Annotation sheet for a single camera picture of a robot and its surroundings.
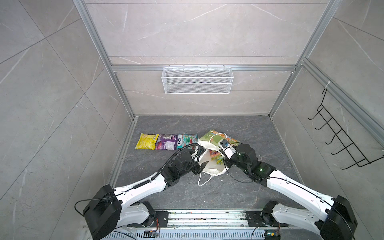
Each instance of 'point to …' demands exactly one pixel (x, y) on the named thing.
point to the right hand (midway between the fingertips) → (221, 148)
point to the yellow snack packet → (147, 141)
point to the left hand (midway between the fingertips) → (203, 153)
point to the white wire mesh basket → (197, 80)
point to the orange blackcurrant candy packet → (213, 153)
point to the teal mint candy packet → (184, 139)
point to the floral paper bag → (211, 140)
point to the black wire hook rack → (339, 133)
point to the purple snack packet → (167, 142)
